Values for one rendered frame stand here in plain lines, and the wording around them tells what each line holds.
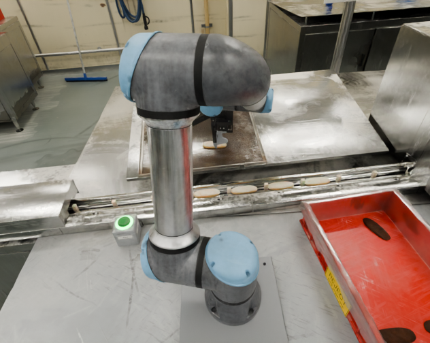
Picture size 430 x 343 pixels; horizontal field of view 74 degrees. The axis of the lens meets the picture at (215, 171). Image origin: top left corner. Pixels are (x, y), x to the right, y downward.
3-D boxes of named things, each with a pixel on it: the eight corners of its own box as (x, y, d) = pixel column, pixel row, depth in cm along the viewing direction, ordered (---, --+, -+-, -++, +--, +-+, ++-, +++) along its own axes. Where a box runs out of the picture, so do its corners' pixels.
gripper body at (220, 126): (232, 134, 108) (233, 109, 99) (209, 134, 109) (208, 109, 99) (232, 121, 113) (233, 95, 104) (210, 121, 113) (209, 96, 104)
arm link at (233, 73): (282, 23, 40) (274, 82, 88) (205, 22, 42) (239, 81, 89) (272, 107, 42) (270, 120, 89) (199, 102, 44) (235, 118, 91)
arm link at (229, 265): (254, 308, 65) (258, 282, 56) (197, 297, 67) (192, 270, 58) (259, 260, 73) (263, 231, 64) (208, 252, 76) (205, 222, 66)
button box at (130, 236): (118, 253, 96) (109, 233, 88) (122, 234, 102) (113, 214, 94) (143, 250, 96) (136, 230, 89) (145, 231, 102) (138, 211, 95)
